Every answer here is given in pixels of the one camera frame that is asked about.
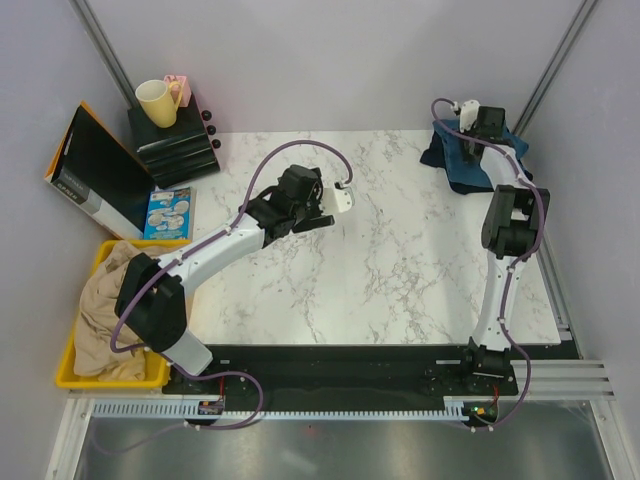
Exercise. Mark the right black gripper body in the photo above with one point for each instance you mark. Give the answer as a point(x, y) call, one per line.
point(465, 146)

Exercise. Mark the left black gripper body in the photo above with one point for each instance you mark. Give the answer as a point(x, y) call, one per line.
point(312, 208)

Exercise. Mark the teal blue t-shirt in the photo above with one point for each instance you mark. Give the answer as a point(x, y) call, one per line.
point(433, 156)

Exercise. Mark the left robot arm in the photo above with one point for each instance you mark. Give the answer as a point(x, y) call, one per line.
point(152, 298)

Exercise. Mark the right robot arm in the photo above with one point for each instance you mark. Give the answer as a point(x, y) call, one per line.
point(511, 232)

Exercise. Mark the folded navy t-shirt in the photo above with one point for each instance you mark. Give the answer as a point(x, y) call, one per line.
point(470, 178)

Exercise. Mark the blue picture booklet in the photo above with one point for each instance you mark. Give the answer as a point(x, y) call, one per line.
point(170, 214)

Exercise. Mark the black stepped stand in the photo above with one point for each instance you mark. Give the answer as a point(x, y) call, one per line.
point(178, 154)

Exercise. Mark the pink small box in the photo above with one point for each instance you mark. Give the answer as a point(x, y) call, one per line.
point(179, 89)

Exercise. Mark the yellow ceramic mug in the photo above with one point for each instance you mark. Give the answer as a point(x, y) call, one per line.
point(156, 101)

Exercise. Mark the black orange cardboard box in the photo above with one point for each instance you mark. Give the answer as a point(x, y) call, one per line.
point(97, 173)

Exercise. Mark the yellow plastic bin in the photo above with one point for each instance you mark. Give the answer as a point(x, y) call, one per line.
point(157, 370)

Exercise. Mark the beige t-shirt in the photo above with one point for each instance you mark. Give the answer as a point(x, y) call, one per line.
point(97, 320)

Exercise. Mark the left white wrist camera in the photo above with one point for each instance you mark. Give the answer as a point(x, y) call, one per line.
point(337, 200)

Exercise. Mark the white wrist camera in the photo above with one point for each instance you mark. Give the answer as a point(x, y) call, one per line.
point(337, 200)
point(467, 113)

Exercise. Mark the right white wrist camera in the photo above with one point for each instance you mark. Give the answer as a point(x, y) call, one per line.
point(467, 113)

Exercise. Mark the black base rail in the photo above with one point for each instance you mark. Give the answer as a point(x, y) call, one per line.
point(351, 377)

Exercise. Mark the right aluminium frame post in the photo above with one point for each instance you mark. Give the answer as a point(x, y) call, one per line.
point(568, 41)

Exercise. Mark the aluminium frame post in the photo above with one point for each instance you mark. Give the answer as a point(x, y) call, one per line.
point(98, 37)
point(568, 41)

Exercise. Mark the grey slotted cable duct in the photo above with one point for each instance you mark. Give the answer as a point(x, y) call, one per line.
point(195, 409)

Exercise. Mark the left aluminium frame post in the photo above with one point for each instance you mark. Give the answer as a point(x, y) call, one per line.
point(98, 37)

